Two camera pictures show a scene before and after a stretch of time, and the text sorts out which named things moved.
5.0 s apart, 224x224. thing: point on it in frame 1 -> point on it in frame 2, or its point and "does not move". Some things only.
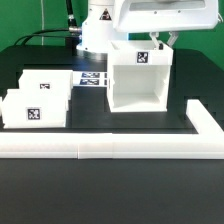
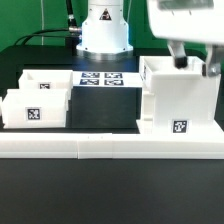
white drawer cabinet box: x=138 y=76 -> x=178 y=100
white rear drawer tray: x=46 y=79 does not move
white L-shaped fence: x=207 y=143 does not move
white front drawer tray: x=35 y=108 does not move
